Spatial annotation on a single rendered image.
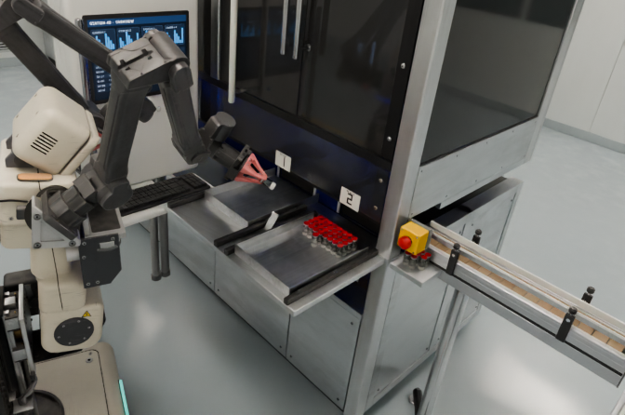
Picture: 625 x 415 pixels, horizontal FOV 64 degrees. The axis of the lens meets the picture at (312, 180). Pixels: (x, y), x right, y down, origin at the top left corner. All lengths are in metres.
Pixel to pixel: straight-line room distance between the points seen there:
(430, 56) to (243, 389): 1.62
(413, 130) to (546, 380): 1.69
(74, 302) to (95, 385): 0.58
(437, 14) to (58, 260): 1.19
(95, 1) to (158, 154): 0.64
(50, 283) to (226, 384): 1.10
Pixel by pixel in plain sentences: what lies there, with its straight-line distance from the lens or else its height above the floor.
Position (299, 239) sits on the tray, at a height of 0.88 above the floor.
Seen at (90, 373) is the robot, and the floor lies 0.28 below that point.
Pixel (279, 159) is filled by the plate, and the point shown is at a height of 1.02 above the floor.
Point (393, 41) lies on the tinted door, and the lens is 1.48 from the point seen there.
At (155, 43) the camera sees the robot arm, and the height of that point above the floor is 1.60.
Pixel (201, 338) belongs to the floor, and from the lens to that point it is 2.59.
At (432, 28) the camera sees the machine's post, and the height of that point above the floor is 1.62.
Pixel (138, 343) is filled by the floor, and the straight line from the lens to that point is 2.60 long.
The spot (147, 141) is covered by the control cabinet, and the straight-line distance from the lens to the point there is 2.11.
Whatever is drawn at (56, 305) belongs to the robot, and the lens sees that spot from 1.58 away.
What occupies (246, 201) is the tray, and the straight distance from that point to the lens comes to 1.89.
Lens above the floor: 1.84
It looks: 28 degrees down
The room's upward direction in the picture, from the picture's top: 7 degrees clockwise
